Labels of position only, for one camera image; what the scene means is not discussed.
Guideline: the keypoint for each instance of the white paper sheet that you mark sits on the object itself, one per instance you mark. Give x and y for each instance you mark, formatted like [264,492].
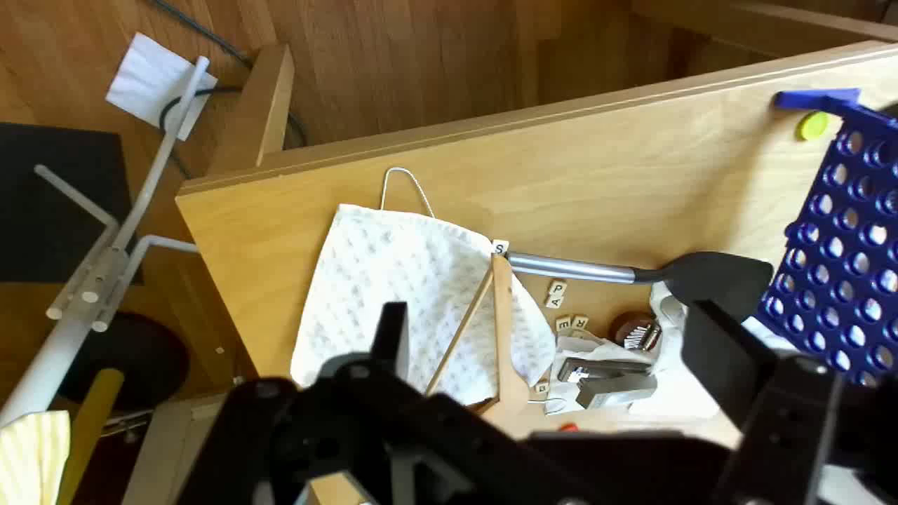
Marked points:
[149,82]

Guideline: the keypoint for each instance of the yellow striped towel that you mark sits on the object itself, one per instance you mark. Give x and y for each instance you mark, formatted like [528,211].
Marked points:
[33,458]

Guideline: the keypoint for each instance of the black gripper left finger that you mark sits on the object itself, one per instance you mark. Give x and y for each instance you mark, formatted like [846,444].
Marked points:
[390,340]

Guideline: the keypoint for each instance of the white patterned cloth bag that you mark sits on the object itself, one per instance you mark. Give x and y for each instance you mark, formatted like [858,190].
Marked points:
[375,256]

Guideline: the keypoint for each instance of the silver stapler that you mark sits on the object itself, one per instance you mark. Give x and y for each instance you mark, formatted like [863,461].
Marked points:
[591,373]

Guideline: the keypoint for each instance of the black spatula with metal handle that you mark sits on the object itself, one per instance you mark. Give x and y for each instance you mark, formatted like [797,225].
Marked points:
[731,282]

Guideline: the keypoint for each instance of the yellow round token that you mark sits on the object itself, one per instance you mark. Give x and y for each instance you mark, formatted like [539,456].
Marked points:
[814,123]

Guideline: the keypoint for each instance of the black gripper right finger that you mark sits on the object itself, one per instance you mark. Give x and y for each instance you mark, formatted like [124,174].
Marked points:
[724,356]

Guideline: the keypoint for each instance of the white coat stand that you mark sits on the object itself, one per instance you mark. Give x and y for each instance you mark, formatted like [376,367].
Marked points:
[94,291]

